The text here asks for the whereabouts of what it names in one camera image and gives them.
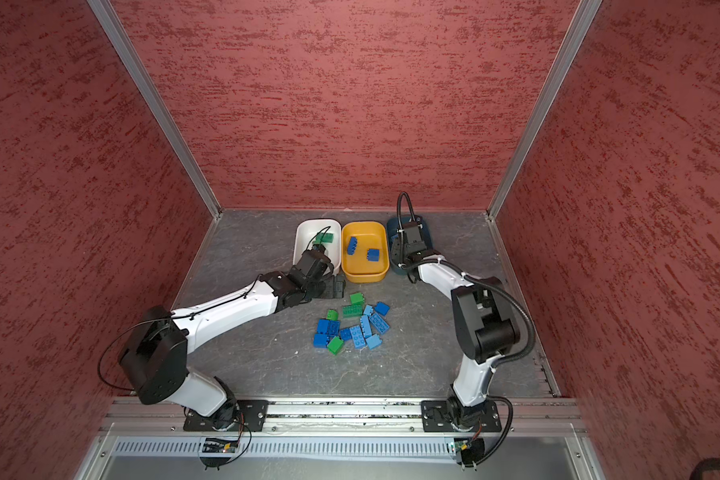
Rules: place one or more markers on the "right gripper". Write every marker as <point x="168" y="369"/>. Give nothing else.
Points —
<point x="396" y="249"/>

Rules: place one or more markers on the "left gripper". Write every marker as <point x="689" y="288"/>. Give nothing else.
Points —
<point x="329" y="286"/>

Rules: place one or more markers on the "green square lego brick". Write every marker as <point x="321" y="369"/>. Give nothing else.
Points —
<point x="357" y="298"/>

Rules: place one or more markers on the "dark teal plastic bin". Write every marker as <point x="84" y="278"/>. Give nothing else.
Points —
<point x="426" y="231"/>

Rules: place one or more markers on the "dark blue lego brick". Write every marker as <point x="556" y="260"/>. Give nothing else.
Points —
<point x="352" y="246"/>

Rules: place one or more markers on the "white plastic bin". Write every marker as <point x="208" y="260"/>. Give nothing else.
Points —
<point x="307" y="231"/>

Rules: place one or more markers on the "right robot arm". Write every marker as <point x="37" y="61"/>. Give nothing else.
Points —
<point x="491" y="327"/>

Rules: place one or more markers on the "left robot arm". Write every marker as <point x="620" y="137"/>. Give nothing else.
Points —
<point x="154" y="359"/>

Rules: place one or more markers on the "green eight-stud lego brick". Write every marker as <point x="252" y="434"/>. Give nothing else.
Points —
<point x="352" y="311"/>

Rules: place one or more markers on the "dark blue square lego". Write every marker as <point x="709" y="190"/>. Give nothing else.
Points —
<point x="321" y="340"/>

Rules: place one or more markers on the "bright green lego brick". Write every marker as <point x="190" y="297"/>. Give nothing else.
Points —
<point x="335" y="345"/>

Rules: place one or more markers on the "light blue long lego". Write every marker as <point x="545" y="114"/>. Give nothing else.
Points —
<point x="379" y="323"/>

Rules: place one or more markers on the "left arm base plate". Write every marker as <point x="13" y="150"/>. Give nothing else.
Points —
<point x="249" y="415"/>

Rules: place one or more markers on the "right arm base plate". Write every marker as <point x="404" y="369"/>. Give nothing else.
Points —
<point x="438" y="416"/>

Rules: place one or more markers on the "aluminium front rail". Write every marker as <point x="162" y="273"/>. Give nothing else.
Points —
<point x="350" y="416"/>

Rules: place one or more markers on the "right aluminium corner post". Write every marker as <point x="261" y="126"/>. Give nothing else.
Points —
<point x="579" y="26"/>

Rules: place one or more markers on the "aluminium corner post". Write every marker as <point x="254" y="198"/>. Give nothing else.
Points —
<point x="579" y="26"/>
<point x="114" y="30"/>

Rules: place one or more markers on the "left aluminium corner post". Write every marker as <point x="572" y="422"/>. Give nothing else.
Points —
<point x="114" y="30"/>

